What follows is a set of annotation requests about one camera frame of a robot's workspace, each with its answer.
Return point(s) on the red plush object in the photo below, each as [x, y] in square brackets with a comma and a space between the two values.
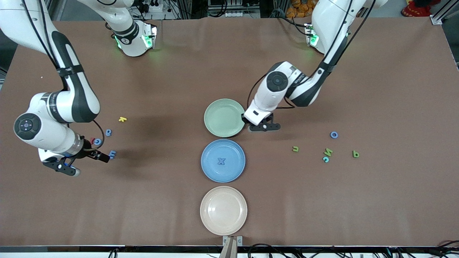
[412, 9]

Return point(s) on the blue foam letter X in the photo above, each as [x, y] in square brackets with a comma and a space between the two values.
[221, 161]

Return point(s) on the brown table cover sheet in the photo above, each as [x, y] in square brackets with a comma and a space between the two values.
[143, 200]

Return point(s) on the aluminium frame post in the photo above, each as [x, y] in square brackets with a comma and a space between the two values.
[435, 19]

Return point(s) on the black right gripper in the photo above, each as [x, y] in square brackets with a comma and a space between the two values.
[87, 151]

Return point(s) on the blue foam letter E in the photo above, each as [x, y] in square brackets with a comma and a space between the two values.
[113, 154]

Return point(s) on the yellow foam letter k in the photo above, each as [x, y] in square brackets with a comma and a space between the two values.
[122, 119]

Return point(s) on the blue foam letter O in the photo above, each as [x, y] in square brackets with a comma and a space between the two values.
[331, 135]

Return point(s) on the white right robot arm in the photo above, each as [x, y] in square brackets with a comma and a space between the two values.
[46, 132]

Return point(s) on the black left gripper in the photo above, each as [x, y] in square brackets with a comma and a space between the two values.
[243, 118]

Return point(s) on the green foam letter N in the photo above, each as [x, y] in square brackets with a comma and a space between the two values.
[328, 152]

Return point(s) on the orange packets pile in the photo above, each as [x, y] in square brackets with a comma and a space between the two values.
[299, 9]

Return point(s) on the blue foam letter G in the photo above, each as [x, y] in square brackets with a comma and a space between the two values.
[98, 143]

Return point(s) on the green foam letter P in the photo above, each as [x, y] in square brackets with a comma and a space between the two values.
[353, 154]

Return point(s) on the blue foam letter a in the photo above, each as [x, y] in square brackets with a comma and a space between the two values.
[108, 132]

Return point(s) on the blue plate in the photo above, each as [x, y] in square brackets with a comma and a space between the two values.
[229, 172]

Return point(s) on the white power strip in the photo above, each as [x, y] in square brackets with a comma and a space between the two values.
[154, 7]
[240, 14]

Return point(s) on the beige plate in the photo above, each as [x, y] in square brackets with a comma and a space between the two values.
[223, 210]

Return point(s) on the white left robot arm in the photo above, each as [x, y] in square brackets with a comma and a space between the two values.
[326, 21]

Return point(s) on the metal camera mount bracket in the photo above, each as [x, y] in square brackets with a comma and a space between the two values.
[232, 247]

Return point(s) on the green plate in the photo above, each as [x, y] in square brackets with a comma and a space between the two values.
[222, 118]

